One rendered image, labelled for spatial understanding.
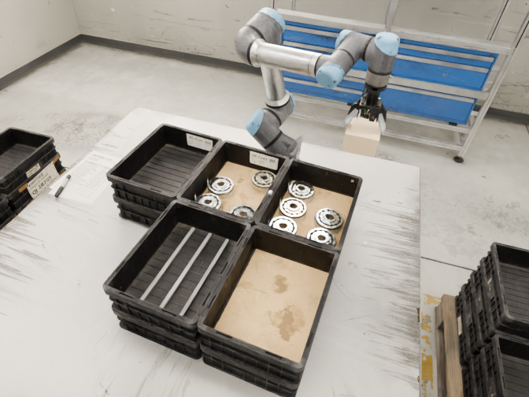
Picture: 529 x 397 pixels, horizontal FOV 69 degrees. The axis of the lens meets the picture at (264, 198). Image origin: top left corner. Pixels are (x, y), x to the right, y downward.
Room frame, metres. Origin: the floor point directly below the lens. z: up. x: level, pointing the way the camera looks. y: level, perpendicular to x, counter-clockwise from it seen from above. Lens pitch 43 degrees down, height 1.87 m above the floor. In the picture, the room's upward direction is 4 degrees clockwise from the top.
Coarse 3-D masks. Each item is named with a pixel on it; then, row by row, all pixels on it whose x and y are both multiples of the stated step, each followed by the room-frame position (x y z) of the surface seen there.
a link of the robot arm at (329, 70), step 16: (240, 32) 1.40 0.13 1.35; (256, 32) 1.40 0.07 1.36; (240, 48) 1.35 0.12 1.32; (256, 48) 1.32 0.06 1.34; (272, 48) 1.29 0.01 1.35; (288, 48) 1.27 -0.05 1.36; (256, 64) 1.31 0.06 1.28; (272, 64) 1.26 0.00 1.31; (288, 64) 1.22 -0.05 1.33; (304, 64) 1.18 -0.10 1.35; (320, 64) 1.15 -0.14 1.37; (336, 64) 1.13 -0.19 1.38; (352, 64) 1.17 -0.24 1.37; (320, 80) 1.12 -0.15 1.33; (336, 80) 1.10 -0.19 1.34
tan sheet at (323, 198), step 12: (324, 192) 1.16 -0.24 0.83; (312, 204) 1.09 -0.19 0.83; (324, 204) 1.09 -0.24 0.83; (336, 204) 1.10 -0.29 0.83; (348, 204) 1.10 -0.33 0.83; (276, 216) 1.01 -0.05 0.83; (312, 216) 1.02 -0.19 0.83; (300, 228) 0.95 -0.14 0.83; (312, 228) 0.96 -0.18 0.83; (336, 240) 0.91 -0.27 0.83
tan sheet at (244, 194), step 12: (228, 168) 1.27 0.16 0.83; (240, 168) 1.28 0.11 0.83; (240, 180) 1.20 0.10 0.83; (204, 192) 1.11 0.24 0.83; (240, 192) 1.13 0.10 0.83; (252, 192) 1.13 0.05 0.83; (264, 192) 1.14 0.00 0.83; (228, 204) 1.05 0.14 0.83; (240, 204) 1.06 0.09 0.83; (252, 204) 1.06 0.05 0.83
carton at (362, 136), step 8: (352, 120) 1.25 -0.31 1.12; (360, 120) 1.25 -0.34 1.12; (368, 120) 1.26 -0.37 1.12; (352, 128) 1.19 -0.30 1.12; (360, 128) 1.19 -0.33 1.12; (368, 128) 1.20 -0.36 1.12; (376, 128) 1.20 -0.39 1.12; (352, 136) 1.15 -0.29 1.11; (360, 136) 1.14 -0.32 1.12; (368, 136) 1.15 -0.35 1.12; (376, 136) 1.15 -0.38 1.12; (344, 144) 1.15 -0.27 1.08; (352, 144) 1.15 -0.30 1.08; (360, 144) 1.14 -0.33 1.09; (368, 144) 1.13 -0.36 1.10; (376, 144) 1.13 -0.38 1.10; (352, 152) 1.15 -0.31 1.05; (360, 152) 1.14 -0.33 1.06; (368, 152) 1.13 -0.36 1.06
